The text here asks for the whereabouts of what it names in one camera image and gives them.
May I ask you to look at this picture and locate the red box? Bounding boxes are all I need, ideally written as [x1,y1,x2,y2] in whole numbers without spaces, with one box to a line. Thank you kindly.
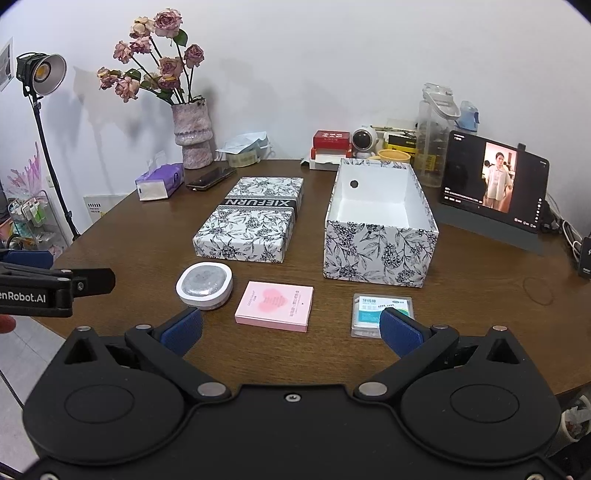
[311,130,352,160]

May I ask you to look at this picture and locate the studio light on stand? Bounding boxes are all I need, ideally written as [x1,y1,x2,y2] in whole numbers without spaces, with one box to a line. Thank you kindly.
[16,52,80,241]

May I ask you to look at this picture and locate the white robot camera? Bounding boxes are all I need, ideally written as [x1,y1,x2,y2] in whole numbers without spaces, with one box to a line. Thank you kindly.
[351,125,379,159]

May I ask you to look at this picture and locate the blue spray bottle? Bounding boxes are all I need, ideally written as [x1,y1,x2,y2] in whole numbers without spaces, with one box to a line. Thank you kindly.
[456,100,480,134]

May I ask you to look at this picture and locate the grey tablet stand cover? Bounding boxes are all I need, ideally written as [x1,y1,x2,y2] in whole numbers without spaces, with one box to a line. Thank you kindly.
[434,203,544,256]

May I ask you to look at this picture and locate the dried pink roses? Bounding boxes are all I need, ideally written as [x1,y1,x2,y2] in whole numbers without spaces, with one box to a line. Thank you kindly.
[96,8,205,106]

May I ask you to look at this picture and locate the tablet with video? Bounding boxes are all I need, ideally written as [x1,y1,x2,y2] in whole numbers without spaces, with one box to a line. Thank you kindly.
[440,131,550,233]

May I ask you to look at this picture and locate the pink textured vase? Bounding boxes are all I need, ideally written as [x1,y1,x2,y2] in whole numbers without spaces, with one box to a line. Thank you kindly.
[171,96,213,170]

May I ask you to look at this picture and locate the clear water bottle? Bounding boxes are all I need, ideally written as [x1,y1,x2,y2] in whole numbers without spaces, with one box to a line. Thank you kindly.
[414,83,460,188]

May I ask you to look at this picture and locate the cables at table edge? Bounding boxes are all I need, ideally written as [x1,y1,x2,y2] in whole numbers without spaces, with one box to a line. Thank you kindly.
[540,193,585,259]

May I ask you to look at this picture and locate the floral box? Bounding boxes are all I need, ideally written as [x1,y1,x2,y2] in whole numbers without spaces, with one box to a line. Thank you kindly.
[324,158,439,288]

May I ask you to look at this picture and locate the yellow mug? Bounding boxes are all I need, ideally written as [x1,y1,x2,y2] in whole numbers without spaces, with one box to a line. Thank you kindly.
[378,149,411,163]

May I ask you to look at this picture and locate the black smartphone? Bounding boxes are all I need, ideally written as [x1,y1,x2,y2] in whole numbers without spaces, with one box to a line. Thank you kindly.
[186,167,236,191]

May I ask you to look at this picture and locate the purple tissue pack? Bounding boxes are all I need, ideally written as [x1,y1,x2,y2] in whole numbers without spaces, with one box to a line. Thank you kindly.
[135,163,184,202]

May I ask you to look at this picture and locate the yellow black box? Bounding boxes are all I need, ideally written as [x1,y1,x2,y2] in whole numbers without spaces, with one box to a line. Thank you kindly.
[384,131,417,156]

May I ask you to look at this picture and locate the floral box lid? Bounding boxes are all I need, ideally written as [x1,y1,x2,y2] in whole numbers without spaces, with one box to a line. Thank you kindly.
[192,177,304,263]

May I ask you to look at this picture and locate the white tray box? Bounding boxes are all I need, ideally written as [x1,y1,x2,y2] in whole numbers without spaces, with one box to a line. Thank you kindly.
[301,156,345,172]

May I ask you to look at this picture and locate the pink heart card box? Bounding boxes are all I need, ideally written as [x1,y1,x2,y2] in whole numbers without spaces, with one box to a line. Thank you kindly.
[235,281,314,333]

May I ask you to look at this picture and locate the person's hand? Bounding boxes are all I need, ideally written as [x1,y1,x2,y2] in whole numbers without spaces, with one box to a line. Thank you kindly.
[0,315,16,334]

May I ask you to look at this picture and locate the dental floss pick box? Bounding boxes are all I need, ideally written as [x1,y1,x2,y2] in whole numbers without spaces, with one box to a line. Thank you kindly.
[351,294,414,338]

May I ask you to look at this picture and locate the round white compact case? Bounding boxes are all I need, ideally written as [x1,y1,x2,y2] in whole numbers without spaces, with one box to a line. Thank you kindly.
[175,262,233,311]

